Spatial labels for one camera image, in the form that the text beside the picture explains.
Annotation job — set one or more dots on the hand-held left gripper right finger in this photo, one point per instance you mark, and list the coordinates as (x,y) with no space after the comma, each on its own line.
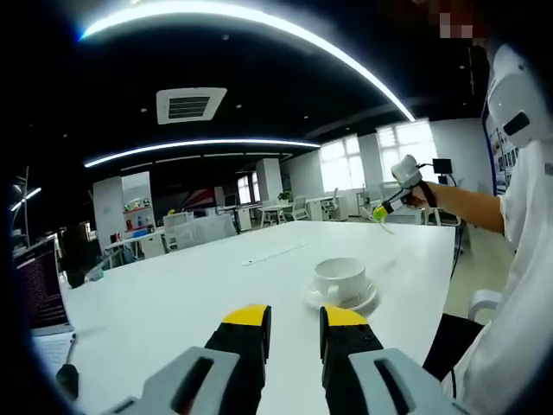
(350,346)

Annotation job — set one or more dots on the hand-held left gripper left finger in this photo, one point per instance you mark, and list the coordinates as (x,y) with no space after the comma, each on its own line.
(235,346)

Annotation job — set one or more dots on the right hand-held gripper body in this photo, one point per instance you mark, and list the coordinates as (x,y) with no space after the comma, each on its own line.
(407,172)

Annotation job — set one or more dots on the white saucer coffee tray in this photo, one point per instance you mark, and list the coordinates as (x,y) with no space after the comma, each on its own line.
(371,298)

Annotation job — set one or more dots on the white coffee cup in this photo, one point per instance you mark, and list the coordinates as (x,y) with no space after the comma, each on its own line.
(341,276)

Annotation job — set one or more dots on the white tabletop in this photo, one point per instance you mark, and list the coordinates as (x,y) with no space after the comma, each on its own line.
(173,294)

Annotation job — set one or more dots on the person's right hand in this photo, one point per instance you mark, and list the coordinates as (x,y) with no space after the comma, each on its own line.
(415,199)

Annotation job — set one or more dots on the black monitor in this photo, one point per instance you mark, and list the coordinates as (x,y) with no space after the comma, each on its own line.
(442,166)

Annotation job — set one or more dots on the white mesh office chair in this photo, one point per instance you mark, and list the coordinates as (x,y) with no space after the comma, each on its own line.
(332,202)
(298,207)

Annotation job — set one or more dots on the white office desk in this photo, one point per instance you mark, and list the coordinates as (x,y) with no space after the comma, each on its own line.
(317,208)

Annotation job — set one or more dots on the person's black trousers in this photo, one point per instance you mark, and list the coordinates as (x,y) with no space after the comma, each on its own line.
(453,341)

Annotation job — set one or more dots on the green potted plant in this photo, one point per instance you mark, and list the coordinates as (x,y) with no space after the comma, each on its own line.
(284,196)

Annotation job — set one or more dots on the white desk divider panels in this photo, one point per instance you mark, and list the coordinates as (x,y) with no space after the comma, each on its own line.
(198,230)

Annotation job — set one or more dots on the white chest device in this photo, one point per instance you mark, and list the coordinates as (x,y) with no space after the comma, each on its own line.
(512,91)

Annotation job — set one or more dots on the white chair armrest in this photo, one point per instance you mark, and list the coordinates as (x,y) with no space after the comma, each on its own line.
(484,300)

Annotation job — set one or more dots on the person in white shirt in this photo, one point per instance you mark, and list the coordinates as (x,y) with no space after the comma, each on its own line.
(518,302)

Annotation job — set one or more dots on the shelf of colourful items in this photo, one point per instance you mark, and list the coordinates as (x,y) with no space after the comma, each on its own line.
(138,216)

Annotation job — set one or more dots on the black round object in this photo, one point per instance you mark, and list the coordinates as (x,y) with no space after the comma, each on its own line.
(77,279)

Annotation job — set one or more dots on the white paper sheet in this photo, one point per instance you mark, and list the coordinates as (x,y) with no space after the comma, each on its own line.
(49,352)

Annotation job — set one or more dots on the long ceiling strip light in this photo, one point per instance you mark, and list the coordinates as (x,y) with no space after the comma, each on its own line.
(26,199)
(194,144)
(259,19)

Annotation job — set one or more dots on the open laptop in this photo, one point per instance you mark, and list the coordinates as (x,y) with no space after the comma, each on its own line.
(39,285)

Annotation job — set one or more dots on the white ceiling air vent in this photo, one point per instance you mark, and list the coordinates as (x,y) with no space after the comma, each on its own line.
(190,106)

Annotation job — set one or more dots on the blue bordered wall poster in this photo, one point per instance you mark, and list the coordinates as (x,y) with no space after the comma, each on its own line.
(497,173)

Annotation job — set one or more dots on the red striped wall banner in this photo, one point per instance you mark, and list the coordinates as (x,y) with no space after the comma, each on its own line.
(201,196)

